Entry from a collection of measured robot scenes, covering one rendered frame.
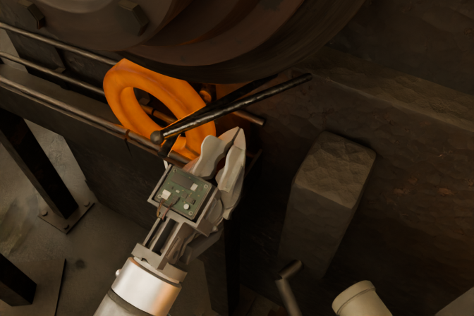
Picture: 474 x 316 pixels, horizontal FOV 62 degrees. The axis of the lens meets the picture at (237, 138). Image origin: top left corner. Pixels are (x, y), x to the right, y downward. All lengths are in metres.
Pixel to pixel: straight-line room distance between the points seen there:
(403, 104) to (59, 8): 0.35
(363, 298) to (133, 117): 0.42
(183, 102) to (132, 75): 0.08
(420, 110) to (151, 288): 0.36
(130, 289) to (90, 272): 0.85
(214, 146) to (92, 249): 0.89
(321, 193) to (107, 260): 0.97
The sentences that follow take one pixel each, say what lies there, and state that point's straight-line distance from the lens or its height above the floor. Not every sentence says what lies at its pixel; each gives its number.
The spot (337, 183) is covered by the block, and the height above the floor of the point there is 0.80.
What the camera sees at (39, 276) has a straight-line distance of 1.39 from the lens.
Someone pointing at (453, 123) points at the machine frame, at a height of 0.87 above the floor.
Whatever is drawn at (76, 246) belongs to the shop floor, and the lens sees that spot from 1.39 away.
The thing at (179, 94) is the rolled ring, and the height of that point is 0.83.
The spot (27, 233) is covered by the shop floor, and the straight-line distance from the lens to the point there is 1.48.
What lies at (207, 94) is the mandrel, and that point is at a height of 0.74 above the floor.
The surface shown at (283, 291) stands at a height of 0.60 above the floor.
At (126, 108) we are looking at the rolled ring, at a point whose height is 0.74.
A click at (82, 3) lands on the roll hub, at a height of 1.02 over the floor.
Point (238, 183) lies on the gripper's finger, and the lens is 0.53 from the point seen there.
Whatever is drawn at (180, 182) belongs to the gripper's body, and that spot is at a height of 0.79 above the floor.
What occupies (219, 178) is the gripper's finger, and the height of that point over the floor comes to 0.74.
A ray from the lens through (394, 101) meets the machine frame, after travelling 0.48.
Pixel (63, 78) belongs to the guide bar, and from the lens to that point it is 0.82.
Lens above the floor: 1.19
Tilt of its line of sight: 51 degrees down
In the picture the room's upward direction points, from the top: straight up
